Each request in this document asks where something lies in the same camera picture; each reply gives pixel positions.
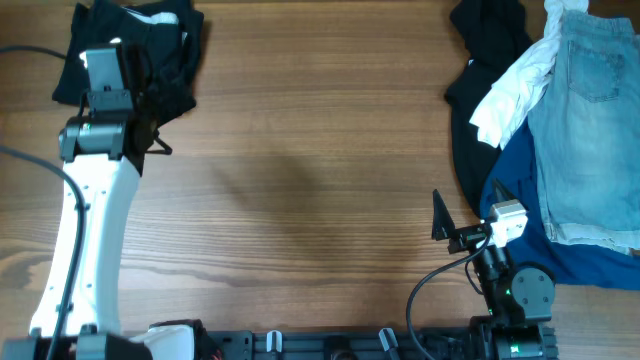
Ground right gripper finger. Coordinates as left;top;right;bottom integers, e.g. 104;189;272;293
431;189;456;241
492;178;515;203

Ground black shorts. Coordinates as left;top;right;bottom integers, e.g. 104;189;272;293
52;0;204;126

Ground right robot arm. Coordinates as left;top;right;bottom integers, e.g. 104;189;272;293
421;180;558;359

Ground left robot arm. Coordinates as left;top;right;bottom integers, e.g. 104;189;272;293
1;40;211;359

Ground blue garment in pile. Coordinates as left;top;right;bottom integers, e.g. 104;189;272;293
479;123;639;291

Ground white garment in pile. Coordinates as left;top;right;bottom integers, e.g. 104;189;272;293
470;0;589;149

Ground light blue denim shorts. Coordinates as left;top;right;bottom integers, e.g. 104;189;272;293
528;11;639;254

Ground black garment in pile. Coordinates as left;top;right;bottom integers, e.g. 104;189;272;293
444;0;532;215

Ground right black camera cable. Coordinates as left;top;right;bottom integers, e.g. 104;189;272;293
404;234;494;360

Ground black camera cable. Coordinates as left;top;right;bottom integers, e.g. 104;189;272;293
404;234;494;360
0;44;87;360

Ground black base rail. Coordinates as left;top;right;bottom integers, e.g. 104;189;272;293
199;324;559;360

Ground left black camera cable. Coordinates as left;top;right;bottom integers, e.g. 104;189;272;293
0;44;87;360

